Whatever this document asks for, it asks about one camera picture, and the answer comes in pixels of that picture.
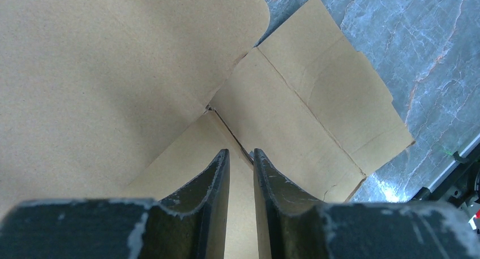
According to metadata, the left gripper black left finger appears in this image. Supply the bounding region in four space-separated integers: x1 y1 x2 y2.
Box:
1 149 230 258

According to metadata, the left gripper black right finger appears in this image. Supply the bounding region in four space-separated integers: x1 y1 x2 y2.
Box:
253 149 479 258

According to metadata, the cardboard box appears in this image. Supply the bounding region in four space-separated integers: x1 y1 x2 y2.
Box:
1 0 414 258

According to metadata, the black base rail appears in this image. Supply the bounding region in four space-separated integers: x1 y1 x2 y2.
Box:
412 135 479 234

